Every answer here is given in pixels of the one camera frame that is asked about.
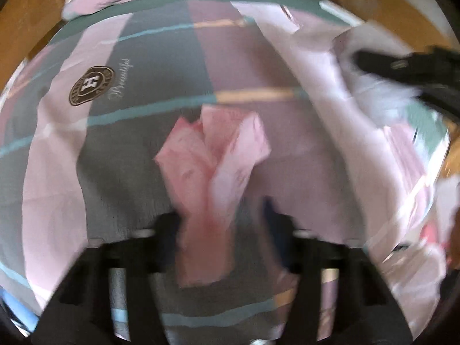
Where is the pink plastic wrapper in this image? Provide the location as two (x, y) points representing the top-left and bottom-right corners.
(154, 104), (271, 287)

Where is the white plastic trash bag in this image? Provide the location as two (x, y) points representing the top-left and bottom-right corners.
(363, 123), (448, 337)

